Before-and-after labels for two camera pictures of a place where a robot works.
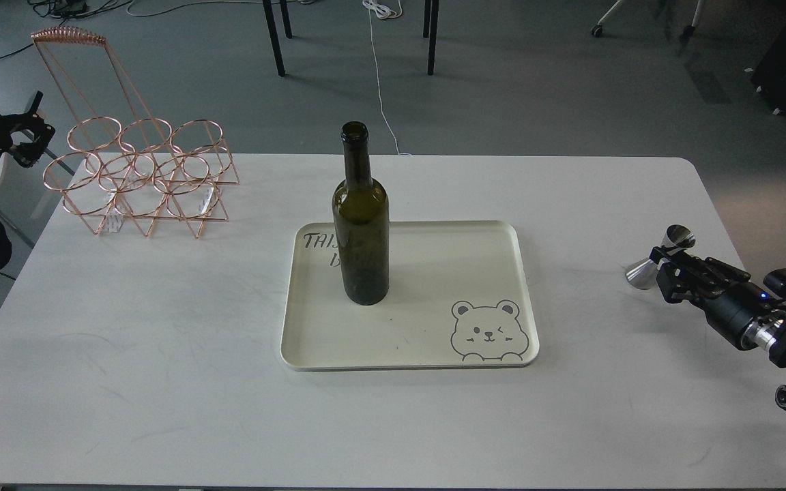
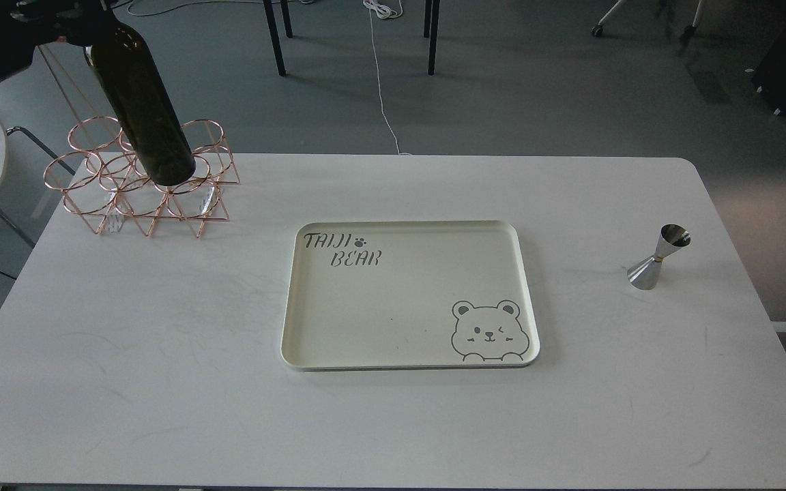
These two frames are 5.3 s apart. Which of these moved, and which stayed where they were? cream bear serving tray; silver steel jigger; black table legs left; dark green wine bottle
Moved: dark green wine bottle
Stayed: silver steel jigger; black table legs left; cream bear serving tray
